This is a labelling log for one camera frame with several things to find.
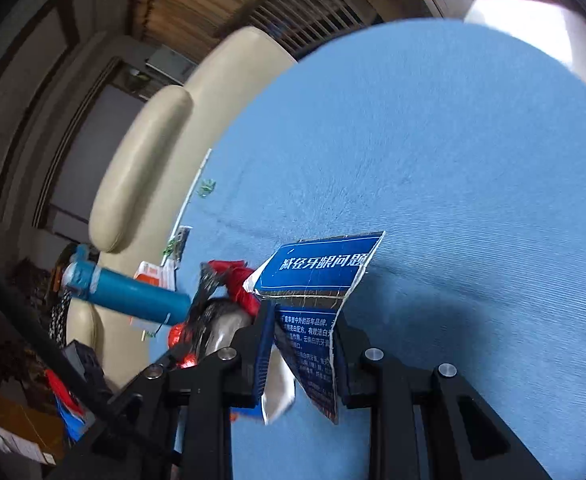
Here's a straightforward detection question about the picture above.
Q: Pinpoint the torn blue cardboard box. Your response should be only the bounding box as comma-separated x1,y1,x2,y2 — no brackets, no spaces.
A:
243,231,386,426

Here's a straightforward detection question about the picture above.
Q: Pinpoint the white wall appliance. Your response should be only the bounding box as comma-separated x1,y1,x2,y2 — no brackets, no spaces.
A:
145,46,196,86

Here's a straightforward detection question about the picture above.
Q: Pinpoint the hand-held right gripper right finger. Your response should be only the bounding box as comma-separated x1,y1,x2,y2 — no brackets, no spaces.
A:
330,317,554,480

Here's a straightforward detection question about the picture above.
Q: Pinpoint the blue cylindrical tube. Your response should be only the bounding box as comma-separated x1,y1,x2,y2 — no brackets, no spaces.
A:
62,245,192,326

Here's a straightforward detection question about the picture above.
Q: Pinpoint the wooden lattice cabinet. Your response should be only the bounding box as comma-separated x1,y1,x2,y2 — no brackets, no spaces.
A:
218,0,374,61

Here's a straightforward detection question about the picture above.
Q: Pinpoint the black cable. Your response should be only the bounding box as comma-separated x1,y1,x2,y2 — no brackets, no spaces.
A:
0,250,174,461

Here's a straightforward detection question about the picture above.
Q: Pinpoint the black plastic bag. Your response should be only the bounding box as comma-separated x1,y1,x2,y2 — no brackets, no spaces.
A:
185,262,256,361

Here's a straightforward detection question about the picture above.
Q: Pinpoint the cluttered dark shelf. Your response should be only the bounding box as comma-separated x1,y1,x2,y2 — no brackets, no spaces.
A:
3,255,68,346

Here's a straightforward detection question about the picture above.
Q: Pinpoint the green black packet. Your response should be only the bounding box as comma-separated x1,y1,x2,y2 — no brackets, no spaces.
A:
165,226,192,266

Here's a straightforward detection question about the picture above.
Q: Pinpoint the cream leather sofa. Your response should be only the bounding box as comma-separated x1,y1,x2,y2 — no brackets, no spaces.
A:
65,26,299,396

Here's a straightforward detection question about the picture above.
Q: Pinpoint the blue fleece blanket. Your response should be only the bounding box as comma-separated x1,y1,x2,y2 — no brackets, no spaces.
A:
173,19,586,480

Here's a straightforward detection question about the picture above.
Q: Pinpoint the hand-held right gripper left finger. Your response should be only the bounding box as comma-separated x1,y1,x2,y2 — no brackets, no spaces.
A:
48,302,279,480

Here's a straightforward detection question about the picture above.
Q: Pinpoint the orange white small box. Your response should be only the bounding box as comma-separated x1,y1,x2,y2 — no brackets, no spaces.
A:
130,260,178,343

